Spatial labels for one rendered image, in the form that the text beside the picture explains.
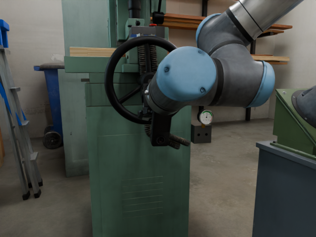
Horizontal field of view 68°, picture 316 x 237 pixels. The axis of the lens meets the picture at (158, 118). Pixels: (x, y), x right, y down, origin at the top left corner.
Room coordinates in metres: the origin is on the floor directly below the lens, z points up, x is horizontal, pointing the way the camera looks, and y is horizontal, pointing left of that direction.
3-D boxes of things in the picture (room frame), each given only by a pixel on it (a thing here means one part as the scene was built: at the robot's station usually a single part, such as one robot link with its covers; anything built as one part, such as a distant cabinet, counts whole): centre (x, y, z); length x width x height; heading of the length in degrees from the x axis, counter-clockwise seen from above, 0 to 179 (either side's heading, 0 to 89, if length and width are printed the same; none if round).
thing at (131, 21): (1.13, 0.11, 1.03); 0.14 x 0.07 x 0.09; 13
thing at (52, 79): (2.83, 1.10, 0.48); 0.64 x 0.54 x 0.97; 113
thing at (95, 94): (1.23, 0.13, 0.76); 0.57 x 0.45 x 0.09; 13
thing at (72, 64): (1.01, 0.07, 0.87); 0.61 x 0.30 x 0.06; 103
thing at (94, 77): (1.05, 0.09, 0.82); 0.40 x 0.21 x 0.04; 103
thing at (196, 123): (1.03, -0.18, 0.58); 0.12 x 0.08 x 0.08; 13
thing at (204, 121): (0.96, -0.20, 0.65); 0.06 x 0.04 x 0.08; 103
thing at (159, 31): (0.92, 0.04, 0.99); 0.13 x 0.11 x 0.06; 103
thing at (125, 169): (1.23, 0.13, 0.36); 0.58 x 0.45 x 0.71; 13
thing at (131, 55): (0.92, 0.05, 0.92); 0.15 x 0.13 x 0.09; 103
